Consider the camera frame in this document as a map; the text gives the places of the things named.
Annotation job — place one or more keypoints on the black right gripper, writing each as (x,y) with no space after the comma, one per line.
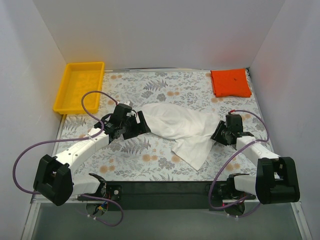
(221,133)

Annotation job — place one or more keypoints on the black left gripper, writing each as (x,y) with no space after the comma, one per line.
(135,127)

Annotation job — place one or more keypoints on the white t-shirt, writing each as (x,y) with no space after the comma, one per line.
(191,130)

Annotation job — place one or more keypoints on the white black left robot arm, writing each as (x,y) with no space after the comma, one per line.
(55,176)

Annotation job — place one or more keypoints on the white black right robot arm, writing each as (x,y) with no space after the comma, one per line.
(275,180)

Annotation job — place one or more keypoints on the floral patterned table mat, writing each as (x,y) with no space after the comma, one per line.
(149,157)

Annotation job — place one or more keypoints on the folded orange t-shirt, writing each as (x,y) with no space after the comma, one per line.
(233,82)

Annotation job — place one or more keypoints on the yellow plastic tray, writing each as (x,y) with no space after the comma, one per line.
(78,79)

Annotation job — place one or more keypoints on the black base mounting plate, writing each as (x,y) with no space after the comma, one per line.
(171,195)

